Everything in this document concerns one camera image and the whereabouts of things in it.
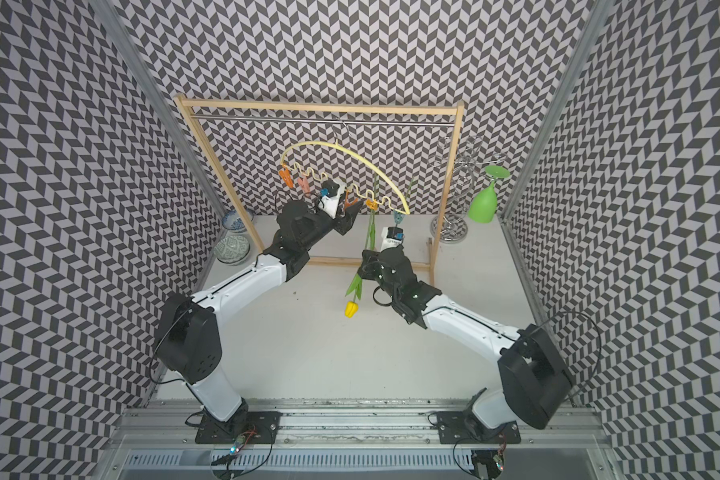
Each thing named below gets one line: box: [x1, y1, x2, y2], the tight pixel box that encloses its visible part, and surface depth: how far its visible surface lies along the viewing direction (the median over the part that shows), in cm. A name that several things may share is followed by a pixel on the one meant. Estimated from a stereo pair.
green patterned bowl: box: [214, 235, 251, 264], surface depth 107 cm
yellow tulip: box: [344, 175, 377, 318], surface depth 81 cm
